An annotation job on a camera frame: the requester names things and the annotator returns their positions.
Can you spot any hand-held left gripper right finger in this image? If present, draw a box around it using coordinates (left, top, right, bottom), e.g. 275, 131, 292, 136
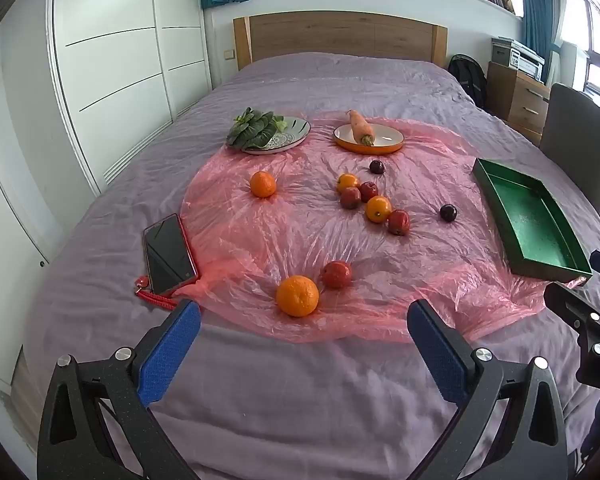
406, 298, 570, 480

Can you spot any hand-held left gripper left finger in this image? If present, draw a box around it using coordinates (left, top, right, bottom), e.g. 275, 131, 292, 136
36, 298, 203, 480

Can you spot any green tray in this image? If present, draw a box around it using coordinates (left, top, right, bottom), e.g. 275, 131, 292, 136
471, 157, 594, 286

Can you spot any smartphone with red case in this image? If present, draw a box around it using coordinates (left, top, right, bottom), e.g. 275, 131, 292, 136
143, 213, 199, 297

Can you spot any grey chair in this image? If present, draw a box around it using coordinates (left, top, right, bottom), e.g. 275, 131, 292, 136
538, 83, 600, 231

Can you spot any bed with purple sheet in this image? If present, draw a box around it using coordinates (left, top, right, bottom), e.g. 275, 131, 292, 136
22, 52, 600, 480

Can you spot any pink plastic sheet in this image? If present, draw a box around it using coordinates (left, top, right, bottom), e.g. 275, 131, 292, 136
172, 117, 588, 345

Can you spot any wooden dresser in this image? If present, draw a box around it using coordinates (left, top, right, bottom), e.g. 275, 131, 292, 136
486, 61, 552, 146

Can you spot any orange rimmed white plate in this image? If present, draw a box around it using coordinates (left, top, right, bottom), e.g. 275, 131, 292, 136
333, 123, 405, 155

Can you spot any white printer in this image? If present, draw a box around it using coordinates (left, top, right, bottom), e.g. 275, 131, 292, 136
491, 36, 546, 81

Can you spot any black backpack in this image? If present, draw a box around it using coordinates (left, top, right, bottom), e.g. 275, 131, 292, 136
447, 53, 488, 108

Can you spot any carrot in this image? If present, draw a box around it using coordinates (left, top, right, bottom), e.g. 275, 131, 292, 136
347, 109, 376, 147

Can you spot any bok choy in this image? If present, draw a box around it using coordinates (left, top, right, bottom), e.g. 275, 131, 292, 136
226, 107, 287, 151

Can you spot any patterned grey plate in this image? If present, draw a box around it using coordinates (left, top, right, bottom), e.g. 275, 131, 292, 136
240, 116, 312, 155

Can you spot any white wardrobe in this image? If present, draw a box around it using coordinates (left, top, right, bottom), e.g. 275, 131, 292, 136
0, 0, 213, 391

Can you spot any wooden headboard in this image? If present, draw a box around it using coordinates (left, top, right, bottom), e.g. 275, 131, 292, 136
233, 11, 448, 71

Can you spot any red wrist strap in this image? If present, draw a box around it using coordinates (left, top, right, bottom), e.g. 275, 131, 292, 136
134, 275, 181, 311

